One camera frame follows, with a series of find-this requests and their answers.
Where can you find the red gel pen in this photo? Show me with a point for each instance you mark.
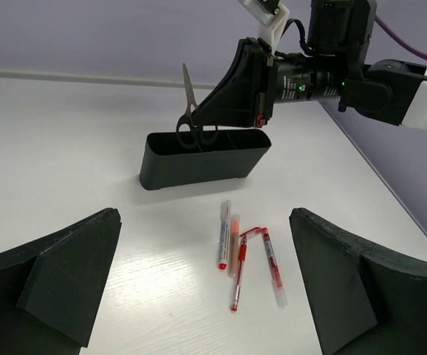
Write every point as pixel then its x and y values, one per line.
pixel 242 258

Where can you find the white marker red cap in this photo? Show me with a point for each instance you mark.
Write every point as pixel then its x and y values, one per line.
pixel 224 235

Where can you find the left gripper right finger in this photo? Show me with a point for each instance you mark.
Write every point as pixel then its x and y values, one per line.
pixel 364 298

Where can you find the black desk organizer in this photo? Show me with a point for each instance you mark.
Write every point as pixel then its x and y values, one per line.
pixel 234 154

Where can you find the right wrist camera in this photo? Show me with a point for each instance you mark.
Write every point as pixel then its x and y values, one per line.
pixel 272 16

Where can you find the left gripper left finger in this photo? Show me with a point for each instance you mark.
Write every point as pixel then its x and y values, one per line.
pixel 51 288

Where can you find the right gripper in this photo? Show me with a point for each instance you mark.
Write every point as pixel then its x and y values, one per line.
pixel 334 48

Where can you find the black handled scissors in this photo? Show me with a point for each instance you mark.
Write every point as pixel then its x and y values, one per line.
pixel 197 132

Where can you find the red clip clear pen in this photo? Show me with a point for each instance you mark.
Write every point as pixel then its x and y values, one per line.
pixel 278 286

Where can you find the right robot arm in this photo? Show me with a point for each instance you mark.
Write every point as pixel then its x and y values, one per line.
pixel 392 85

